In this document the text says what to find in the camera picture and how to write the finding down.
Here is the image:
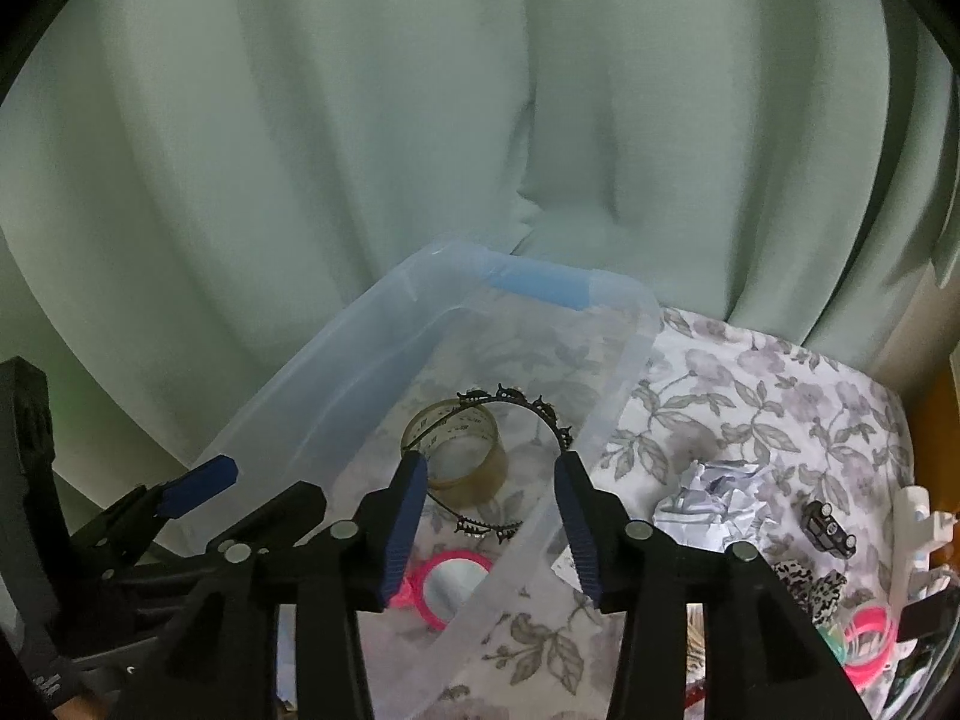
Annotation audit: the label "clear tape roll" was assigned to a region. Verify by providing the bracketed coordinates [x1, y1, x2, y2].
[400, 401, 507, 507]

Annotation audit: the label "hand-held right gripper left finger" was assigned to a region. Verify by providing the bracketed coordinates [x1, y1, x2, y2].
[112, 454, 428, 720]

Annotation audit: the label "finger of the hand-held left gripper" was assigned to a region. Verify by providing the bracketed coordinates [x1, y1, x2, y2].
[97, 481, 327, 601]
[64, 456, 239, 578]

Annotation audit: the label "black charger block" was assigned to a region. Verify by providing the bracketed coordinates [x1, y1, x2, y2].
[896, 592, 946, 642]

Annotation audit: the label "white power strip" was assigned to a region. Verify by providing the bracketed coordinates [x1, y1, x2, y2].
[892, 486, 960, 601]

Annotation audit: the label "clear plastic container blue handles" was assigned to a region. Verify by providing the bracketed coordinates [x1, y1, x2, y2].
[161, 236, 661, 698]

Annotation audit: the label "stack of teal bangles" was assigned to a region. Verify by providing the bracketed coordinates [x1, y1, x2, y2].
[821, 615, 852, 661]

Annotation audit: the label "crumpled white paper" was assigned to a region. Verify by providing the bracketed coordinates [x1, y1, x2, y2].
[651, 459, 762, 548]

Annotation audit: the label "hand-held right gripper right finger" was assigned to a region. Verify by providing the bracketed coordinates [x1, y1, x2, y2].
[555, 454, 875, 720]

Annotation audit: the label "stack of pink bangles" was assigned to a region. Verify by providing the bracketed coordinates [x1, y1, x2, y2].
[840, 604, 901, 683]

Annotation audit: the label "leopard print scrunchie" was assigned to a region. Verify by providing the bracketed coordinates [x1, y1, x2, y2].
[772, 559, 848, 627]

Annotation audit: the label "green curtain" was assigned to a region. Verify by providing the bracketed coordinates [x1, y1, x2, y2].
[0, 0, 960, 541]

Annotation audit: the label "black rhinestone barrette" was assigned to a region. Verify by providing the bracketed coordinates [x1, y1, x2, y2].
[801, 499, 860, 557]

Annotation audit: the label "black ornamented headband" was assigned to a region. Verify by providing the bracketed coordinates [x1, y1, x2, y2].
[401, 384, 575, 541]

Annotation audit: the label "pink round hand mirror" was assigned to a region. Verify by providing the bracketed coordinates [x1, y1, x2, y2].
[390, 551, 500, 631]

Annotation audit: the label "wooden bed frame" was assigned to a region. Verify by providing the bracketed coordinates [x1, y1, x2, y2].
[904, 367, 960, 518]

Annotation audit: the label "bag of cotton swabs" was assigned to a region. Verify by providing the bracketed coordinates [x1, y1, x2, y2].
[684, 604, 710, 695]

